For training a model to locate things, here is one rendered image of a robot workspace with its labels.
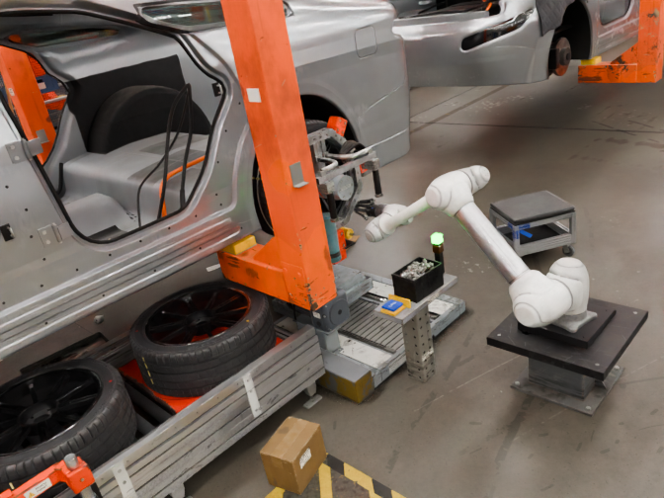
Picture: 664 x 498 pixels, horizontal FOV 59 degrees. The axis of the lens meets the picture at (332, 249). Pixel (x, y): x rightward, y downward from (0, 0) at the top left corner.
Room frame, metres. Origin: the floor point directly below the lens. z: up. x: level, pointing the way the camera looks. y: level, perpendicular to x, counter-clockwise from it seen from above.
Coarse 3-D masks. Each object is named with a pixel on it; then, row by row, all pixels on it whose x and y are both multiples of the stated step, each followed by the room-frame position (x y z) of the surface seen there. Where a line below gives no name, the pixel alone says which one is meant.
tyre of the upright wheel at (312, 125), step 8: (304, 120) 3.07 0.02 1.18; (312, 120) 3.07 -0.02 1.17; (312, 128) 3.04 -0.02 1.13; (256, 160) 2.92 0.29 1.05; (256, 168) 2.90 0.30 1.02; (256, 176) 2.88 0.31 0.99; (256, 184) 2.86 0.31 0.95; (256, 192) 2.86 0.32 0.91; (264, 192) 2.81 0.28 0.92; (256, 200) 2.87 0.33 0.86; (264, 200) 2.81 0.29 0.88; (256, 208) 2.88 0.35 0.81; (264, 208) 2.83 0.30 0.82; (264, 224) 2.90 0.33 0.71; (272, 232) 2.93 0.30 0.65
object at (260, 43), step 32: (224, 0) 2.34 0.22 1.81; (256, 0) 2.26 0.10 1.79; (256, 32) 2.24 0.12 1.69; (256, 64) 2.26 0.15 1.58; (288, 64) 2.32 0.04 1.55; (256, 96) 2.28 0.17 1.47; (288, 96) 2.30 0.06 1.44; (256, 128) 2.32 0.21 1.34; (288, 128) 2.28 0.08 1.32; (288, 160) 2.26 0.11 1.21; (288, 192) 2.24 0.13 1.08; (288, 224) 2.27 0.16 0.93; (320, 224) 2.33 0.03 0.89; (288, 256) 2.31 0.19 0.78; (320, 256) 2.31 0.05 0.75; (288, 288) 2.34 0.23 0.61; (320, 288) 2.28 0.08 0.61
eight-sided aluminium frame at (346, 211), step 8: (320, 128) 3.04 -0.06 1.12; (328, 128) 3.02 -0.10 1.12; (312, 136) 2.93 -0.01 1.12; (320, 136) 2.97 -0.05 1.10; (328, 136) 3.00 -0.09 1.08; (336, 136) 3.03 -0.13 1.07; (336, 144) 3.09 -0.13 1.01; (352, 152) 3.10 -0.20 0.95; (352, 176) 3.14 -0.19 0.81; (360, 176) 3.12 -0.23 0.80; (360, 184) 3.11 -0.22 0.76; (360, 192) 3.11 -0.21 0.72; (352, 200) 3.06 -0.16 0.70; (344, 208) 3.07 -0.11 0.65; (352, 208) 3.05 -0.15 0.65; (344, 216) 3.02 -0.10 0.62; (336, 224) 2.96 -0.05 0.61; (344, 224) 3.00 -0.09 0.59
